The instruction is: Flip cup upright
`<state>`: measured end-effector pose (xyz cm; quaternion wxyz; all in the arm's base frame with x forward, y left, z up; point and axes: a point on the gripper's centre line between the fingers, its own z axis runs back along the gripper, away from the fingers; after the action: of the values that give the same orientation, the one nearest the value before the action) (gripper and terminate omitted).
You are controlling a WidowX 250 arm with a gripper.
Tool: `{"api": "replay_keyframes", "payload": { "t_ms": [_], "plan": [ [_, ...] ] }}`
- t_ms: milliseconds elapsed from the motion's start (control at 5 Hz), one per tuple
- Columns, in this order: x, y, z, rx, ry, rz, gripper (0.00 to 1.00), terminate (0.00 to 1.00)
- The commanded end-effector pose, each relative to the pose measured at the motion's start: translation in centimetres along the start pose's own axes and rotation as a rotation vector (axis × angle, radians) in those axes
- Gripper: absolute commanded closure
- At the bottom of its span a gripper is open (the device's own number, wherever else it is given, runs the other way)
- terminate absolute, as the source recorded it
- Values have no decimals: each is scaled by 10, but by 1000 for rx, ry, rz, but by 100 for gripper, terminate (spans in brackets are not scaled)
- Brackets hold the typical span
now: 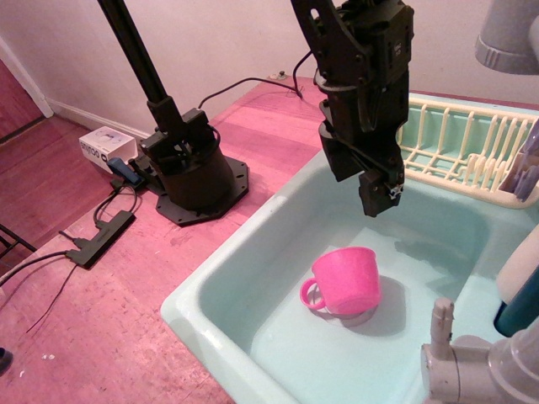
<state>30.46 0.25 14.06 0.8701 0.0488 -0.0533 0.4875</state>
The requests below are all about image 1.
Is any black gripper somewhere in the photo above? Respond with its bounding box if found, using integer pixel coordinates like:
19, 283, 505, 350
315, 24, 411, 217

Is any pink plastic cup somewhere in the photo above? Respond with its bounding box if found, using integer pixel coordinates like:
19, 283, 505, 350
299, 247, 382, 316

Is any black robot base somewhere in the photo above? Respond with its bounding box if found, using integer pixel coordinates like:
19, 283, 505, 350
129, 96, 249, 227

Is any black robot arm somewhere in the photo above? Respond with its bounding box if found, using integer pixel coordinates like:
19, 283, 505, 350
100, 1, 414, 226

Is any cream dish drying rack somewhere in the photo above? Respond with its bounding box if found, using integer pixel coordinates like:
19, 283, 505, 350
397, 94, 538, 209

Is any lavender toy cutlery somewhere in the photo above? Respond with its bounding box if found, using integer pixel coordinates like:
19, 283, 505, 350
505, 121, 538, 202

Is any mint green toy sink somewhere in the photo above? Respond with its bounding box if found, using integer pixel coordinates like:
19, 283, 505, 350
161, 154, 538, 403

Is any teal bottle with white cap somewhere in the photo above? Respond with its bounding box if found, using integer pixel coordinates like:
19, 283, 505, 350
494, 226, 538, 337

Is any grey lamp shade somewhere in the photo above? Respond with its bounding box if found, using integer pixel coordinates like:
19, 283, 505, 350
475, 0, 538, 76

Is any white toy faucet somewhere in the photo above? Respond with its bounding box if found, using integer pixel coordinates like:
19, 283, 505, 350
420, 297, 538, 403

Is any white cardboard box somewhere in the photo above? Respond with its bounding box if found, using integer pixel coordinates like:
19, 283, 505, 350
78, 126, 138, 173

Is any black usb hub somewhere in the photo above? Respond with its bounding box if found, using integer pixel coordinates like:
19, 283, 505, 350
59, 210, 136, 269

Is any blue handled tool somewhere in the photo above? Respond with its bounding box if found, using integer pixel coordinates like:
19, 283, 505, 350
107, 157, 143, 187

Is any thin black wire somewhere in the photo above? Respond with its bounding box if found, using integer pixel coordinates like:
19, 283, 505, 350
25, 264, 79, 334

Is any grey cable on floor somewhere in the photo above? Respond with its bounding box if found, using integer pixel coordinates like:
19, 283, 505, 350
0, 250, 71, 287

